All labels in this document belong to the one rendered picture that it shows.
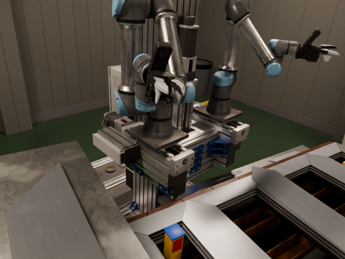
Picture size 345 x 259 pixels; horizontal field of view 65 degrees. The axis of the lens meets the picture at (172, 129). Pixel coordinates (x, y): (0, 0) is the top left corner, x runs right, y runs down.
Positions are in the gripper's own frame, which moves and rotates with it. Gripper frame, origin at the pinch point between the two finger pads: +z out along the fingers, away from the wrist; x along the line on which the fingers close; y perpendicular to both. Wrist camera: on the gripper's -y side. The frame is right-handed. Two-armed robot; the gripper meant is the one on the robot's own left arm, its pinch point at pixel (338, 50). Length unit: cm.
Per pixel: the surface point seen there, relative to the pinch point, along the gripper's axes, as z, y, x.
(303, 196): -4, 53, 60
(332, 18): 32, 30, -260
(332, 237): 5, 50, 82
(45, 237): -78, 20, 137
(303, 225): -5, 52, 79
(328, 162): 12, 58, 21
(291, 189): -9, 53, 57
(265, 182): -22, 54, 57
